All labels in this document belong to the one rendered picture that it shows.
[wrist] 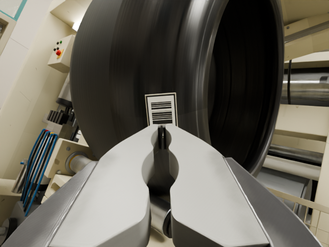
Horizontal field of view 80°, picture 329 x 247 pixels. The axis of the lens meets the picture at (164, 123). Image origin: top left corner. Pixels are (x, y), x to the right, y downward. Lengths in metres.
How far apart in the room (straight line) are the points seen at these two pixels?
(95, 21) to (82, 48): 0.05
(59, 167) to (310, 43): 0.92
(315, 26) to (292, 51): 0.10
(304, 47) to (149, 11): 0.75
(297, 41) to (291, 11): 0.12
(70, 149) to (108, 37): 0.33
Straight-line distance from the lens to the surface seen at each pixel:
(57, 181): 0.55
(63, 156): 0.57
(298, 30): 0.95
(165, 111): 0.26
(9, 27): 0.93
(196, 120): 0.29
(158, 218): 0.33
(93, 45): 0.36
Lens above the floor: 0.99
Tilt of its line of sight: 9 degrees up
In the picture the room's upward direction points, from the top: 18 degrees clockwise
